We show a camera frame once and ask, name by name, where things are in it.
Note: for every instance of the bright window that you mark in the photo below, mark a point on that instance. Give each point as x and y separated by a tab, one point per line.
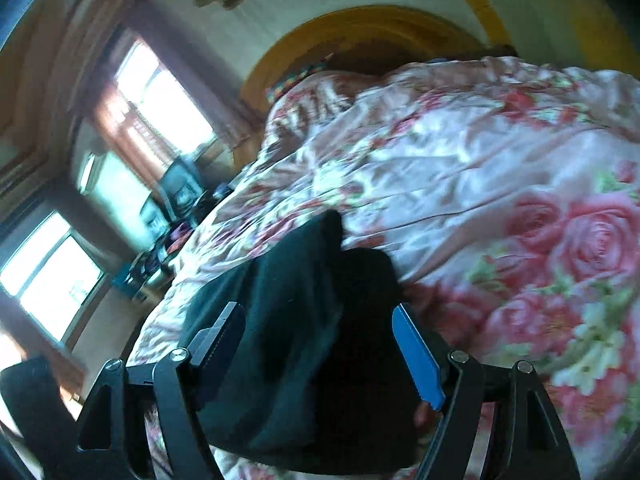
50	280
160	100

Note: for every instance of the pink floral blanket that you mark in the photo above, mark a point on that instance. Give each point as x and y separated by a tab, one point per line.
450	170

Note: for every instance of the black chair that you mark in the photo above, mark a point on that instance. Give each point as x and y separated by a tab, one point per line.
35	400

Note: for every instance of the colourful patterned pillow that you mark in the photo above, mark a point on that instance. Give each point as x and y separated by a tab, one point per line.
295	77

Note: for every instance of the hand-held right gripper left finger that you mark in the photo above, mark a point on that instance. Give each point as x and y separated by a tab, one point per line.
220	345

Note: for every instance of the cluttered bedside desk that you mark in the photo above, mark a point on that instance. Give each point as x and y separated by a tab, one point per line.
172	210

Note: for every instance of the reddish curtain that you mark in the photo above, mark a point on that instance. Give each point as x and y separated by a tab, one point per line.
127	135

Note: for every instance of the black pants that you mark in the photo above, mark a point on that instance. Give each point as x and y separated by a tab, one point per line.
310	335

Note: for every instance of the arched wooden headboard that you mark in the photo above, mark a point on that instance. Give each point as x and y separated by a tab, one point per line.
360	22

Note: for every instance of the wooden door frame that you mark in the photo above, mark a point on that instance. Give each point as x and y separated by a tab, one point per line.
480	5

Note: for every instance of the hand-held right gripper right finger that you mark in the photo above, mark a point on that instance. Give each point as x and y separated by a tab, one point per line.
417	355

